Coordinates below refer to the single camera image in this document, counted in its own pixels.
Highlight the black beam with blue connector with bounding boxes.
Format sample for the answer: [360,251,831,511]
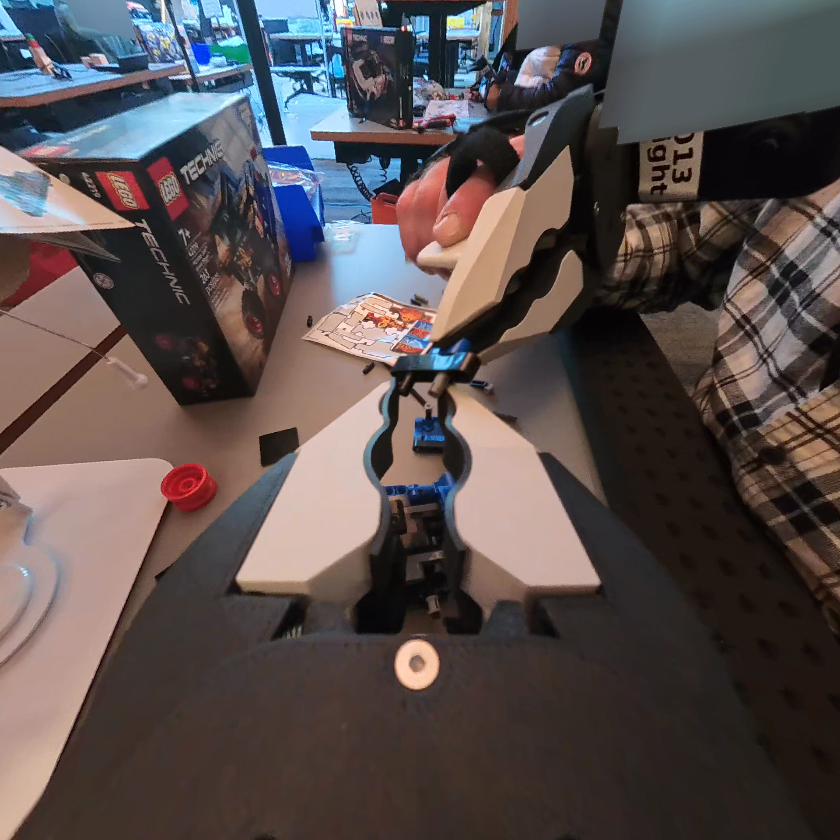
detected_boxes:
[392,338,478,399]

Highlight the person's plaid shirt torso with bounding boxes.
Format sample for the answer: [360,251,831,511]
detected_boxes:
[692,217,840,641]

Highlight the blue storage bin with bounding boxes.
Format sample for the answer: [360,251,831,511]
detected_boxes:
[262,146,326,263]

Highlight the red wheel rim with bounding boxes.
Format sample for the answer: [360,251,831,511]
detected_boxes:
[161,464,217,513]

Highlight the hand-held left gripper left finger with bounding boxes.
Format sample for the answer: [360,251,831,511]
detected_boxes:
[235,382,396,599]

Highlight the person's right hand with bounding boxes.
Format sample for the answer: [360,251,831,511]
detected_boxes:
[395,128,527,263]

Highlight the person's right forearm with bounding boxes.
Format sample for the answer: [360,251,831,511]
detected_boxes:
[591,197,808,314]

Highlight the toy truck model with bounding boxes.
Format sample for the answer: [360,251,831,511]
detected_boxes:
[381,472,475,631]

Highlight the black pole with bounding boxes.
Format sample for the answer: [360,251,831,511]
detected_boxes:
[233,0,287,147]

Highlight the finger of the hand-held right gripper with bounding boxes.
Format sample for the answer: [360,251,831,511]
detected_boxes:
[478,248,586,360]
[428,146,576,347]

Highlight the instruction booklet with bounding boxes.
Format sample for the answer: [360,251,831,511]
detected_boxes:
[0,146,135,253]

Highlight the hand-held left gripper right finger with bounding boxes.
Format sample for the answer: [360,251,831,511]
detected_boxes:
[448,399,602,613]

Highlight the black toy set box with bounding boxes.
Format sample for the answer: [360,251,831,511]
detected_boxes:
[20,92,294,406]

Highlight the clear plastic bag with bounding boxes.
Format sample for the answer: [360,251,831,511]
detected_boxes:
[266,164,322,198]

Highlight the sticker sheet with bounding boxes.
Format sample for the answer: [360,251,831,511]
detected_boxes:
[302,292,439,358]

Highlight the background table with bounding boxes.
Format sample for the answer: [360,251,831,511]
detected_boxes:
[310,98,493,168]

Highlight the white-tipped holder wire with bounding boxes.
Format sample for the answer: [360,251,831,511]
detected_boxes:
[0,308,148,390]

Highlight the background toy set box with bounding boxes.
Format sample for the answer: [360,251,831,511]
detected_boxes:
[341,25,416,130]

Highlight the blue panel piece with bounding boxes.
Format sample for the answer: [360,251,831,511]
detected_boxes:
[412,403,448,455]

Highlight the black flat tile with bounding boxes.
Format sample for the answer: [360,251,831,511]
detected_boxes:
[259,428,301,467]

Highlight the red bin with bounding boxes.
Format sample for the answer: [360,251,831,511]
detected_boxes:
[0,241,80,309]

